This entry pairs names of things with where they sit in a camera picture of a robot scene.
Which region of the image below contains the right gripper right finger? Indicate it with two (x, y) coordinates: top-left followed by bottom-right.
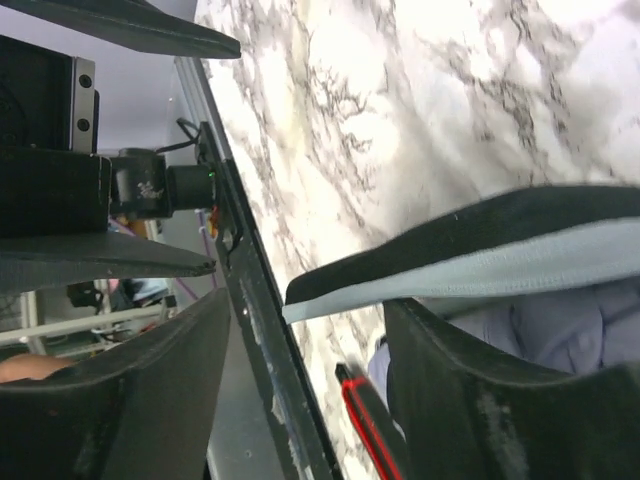
(384, 300), (639, 479)

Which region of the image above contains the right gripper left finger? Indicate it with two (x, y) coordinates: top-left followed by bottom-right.
(1, 289), (231, 480)

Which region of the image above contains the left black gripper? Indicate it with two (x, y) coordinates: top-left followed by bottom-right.
(1, 0), (241, 290)

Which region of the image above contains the red black utility knife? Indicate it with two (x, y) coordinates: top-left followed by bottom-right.
(335, 363), (407, 480)

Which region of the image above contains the lavender umbrella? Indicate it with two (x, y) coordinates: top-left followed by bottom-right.
(367, 279), (640, 441)

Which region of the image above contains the black grey umbrella case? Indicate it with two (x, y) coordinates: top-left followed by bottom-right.
(282, 185), (639, 323)

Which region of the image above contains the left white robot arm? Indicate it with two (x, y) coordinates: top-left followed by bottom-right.
(1, 37), (215, 294)

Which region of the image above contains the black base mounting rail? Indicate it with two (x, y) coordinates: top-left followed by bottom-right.
(199, 122), (342, 479)

